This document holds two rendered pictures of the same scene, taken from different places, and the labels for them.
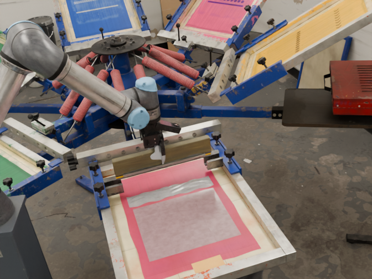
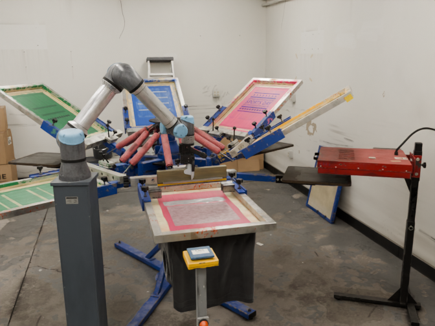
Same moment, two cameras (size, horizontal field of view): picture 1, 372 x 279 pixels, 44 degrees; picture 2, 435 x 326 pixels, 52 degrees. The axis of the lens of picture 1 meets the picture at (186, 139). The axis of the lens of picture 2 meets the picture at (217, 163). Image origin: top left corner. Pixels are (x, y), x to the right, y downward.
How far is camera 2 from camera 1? 0.98 m
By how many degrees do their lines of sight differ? 18
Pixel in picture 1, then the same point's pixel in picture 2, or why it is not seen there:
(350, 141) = (346, 238)
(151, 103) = (189, 130)
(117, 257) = (153, 219)
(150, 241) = (177, 218)
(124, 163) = (165, 173)
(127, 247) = (160, 220)
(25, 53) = (120, 73)
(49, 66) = (133, 83)
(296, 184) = (298, 261)
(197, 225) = (211, 215)
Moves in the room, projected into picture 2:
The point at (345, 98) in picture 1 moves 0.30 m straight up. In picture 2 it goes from (325, 160) to (328, 114)
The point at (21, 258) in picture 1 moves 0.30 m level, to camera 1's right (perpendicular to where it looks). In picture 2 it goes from (89, 207) to (153, 206)
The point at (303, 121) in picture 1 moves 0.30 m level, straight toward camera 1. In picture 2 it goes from (297, 180) to (292, 193)
